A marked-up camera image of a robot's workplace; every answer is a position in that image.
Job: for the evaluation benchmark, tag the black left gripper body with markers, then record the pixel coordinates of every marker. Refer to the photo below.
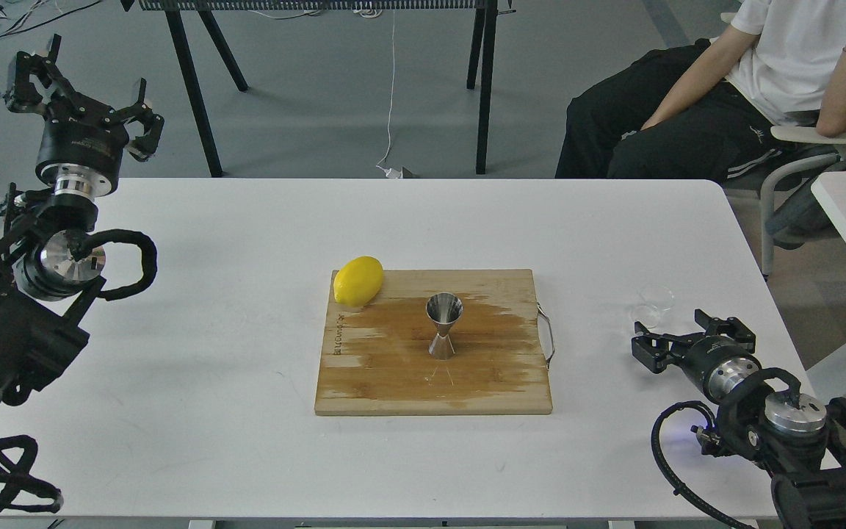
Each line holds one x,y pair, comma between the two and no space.
84,147

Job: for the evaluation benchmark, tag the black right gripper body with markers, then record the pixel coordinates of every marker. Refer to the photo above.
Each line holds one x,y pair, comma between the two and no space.
717,364

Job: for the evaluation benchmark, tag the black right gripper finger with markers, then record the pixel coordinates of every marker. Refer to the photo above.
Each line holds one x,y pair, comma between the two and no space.
657,351
731,327

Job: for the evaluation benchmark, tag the small clear glass cup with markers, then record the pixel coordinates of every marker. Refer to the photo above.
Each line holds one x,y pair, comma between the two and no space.
655,301

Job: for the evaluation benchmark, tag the steel double jigger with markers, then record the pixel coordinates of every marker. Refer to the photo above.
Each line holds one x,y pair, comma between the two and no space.
444,310

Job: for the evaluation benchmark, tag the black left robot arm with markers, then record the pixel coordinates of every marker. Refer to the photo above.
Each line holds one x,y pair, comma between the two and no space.
53,262

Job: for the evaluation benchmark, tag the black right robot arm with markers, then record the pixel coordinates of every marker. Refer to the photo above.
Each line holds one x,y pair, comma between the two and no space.
758,413

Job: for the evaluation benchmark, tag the beige grey chair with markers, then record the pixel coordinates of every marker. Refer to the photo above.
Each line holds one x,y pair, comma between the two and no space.
790,184

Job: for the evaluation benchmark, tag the seated person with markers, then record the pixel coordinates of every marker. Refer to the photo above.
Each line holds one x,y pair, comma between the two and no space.
705,111

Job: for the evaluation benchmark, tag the yellow lemon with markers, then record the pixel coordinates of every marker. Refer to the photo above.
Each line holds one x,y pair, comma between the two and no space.
358,282

